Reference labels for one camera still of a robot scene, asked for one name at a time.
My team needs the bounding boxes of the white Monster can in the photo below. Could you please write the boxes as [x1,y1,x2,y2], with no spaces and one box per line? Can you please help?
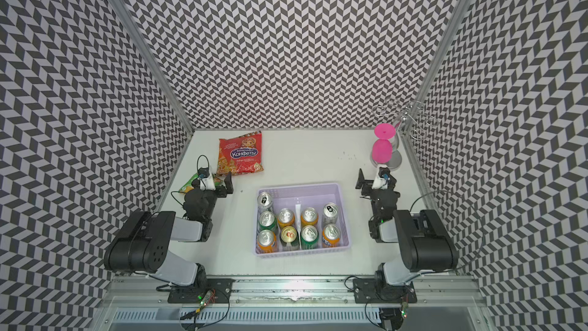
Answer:
[257,191,273,215]
[322,202,339,226]

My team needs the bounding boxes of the orange Fanta can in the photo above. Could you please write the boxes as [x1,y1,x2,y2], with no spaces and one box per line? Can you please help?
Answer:
[322,224,341,248]

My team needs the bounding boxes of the lavender plastic basket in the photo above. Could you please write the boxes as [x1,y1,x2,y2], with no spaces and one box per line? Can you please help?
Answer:
[254,182,352,258]

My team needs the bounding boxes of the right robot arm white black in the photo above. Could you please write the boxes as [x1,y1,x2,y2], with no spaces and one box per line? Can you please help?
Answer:
[355,165,459,288]

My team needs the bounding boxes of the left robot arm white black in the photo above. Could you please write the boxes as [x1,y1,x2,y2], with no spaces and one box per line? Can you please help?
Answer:
[104,168,234,289]

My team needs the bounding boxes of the green snack bag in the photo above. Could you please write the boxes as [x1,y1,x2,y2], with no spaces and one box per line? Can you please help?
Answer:
[179,173,203,193]

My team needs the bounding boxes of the red candy bag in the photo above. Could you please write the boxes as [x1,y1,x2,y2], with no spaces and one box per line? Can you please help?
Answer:
[217,131,264,176]

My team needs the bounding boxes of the green soda can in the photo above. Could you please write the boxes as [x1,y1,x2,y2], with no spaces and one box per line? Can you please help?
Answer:
[257,211,278,234]

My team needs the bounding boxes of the green can front middle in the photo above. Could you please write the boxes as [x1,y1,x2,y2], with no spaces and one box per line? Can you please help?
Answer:
[300,225,319,250]

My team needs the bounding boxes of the chrome glass holder stand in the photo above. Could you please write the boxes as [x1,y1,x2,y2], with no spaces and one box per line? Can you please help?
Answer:
[370,101,436,171]

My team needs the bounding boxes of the gold top green can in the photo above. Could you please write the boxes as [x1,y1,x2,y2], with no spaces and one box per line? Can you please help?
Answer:
[280,226,300,251]

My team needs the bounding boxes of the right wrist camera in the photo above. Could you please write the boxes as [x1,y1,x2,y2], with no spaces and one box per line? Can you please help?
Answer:
[371,165,391,190]

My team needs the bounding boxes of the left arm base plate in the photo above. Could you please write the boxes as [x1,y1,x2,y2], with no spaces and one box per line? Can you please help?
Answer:
[167,277,234,304]

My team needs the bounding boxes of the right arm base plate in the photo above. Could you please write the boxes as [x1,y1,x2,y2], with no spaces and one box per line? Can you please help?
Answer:
[349,277,418,305]

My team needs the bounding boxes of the aluminium front rail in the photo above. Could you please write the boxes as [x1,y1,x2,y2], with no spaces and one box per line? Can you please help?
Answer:
[101,274,485,310]

